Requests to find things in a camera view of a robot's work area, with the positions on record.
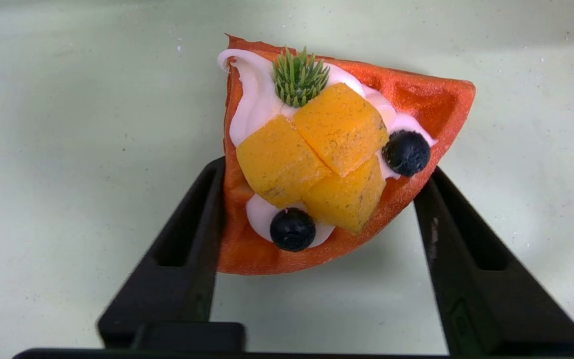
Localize toy waffle slice with fruit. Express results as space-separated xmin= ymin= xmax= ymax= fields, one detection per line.
xmin=217 ymin=34 xmax=477 ymax=276

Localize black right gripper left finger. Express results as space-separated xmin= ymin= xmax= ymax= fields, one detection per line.
xmin=98 ymin=157 xmax=246 ymax=350

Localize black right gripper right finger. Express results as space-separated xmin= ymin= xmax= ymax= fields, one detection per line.
xmin=413 ymin=167 xmax=574 ymax=356

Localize light green plastic tray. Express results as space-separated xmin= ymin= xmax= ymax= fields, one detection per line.
xmin=0 ymin=0 xmax=574 ymax=356

